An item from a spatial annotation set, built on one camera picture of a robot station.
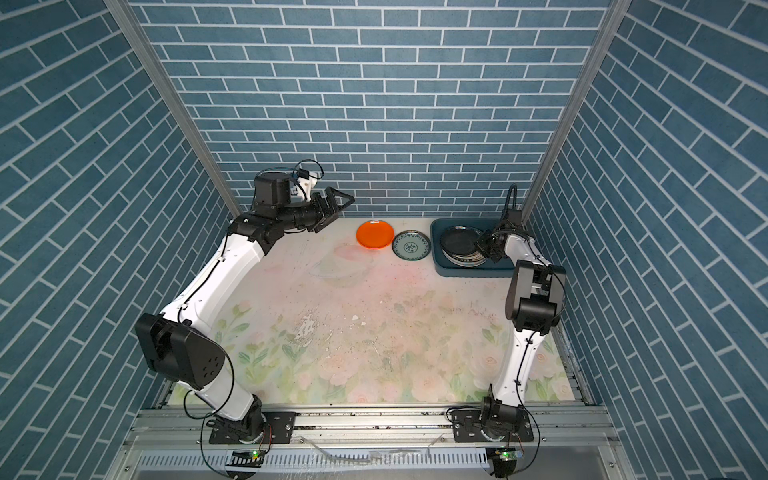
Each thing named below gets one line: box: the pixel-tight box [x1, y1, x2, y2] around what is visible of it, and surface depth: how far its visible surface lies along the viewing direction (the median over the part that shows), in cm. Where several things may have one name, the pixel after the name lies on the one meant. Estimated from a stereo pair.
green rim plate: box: [442, 250, 488, 267], surface depth 107 cm
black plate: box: [440, 225, 483, 255], surface depth 107 cm
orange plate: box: [356, 220, 395, 249], surface depth 118 cm
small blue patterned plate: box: [392, 230, 431, 261], surface depth 114 cm
